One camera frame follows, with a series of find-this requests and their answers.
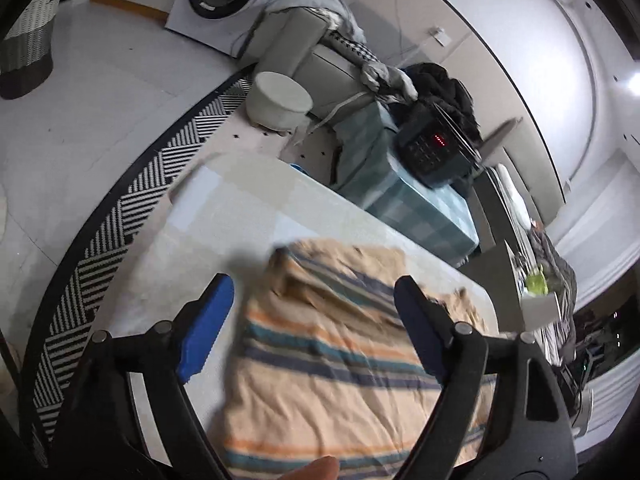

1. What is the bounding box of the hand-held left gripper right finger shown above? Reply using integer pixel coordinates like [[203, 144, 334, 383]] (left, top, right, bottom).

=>
[[392, 275, 581, 480]]

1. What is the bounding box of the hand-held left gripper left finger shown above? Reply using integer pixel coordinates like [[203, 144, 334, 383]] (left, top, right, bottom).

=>
[[47, 272, 236, 480]]

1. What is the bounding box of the beige striped shirt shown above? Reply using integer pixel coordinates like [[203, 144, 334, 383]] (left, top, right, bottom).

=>
[[207, 237, 501, 480]]

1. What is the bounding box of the grey cabinet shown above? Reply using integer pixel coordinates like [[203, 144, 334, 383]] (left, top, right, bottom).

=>
[[472, 162, 531, 331]]

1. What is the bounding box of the teal checked tablecloth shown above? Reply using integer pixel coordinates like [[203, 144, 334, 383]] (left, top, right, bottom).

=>
[[332, 102, 478, 266]]

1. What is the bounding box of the white box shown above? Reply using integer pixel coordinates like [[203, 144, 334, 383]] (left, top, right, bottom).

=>
[[520, 292, 561, 331]]

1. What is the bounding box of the green toy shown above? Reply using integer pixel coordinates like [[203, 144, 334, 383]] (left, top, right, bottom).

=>
[[525, 266, 551, 295]]

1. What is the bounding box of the dark grey jacket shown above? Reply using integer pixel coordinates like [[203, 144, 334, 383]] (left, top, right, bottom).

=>
[[530, 222, 578, 361]]

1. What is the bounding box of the black white striped rug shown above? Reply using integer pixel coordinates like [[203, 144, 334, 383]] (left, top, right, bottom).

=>
[[17, 75, 256, 461]]

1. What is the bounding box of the black appliance with red display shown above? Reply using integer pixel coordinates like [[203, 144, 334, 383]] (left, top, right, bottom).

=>
[[397, 102, 483, 190]]

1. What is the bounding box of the white round stool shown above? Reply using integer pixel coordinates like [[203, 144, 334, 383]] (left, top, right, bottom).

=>
[[245, 71, 313, 131]]

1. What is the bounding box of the black jacket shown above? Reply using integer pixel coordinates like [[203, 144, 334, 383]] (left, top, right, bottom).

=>
[[400, 62, 483, 146]]

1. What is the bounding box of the light grey garment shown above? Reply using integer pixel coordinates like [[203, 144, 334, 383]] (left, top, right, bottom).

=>
[[360, 59, 420, 102]]

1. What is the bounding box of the black white checked cloth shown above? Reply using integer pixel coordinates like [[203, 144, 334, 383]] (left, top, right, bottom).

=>
[[325, 32, 381, 63]]

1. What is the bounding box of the grey sofa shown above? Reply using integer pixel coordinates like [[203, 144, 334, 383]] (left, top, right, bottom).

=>
[[252, 2, 396, 133]]

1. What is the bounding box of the white washing machine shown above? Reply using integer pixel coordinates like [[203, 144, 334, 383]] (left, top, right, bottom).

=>
[[165, 0, 321, 56]]

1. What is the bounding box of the woven laundry basket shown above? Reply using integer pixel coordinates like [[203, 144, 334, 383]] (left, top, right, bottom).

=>
[[0, 0, 66, 101]]

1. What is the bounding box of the grey blanket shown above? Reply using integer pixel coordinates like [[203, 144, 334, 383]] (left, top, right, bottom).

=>
[[265, 0, 368, 43]]

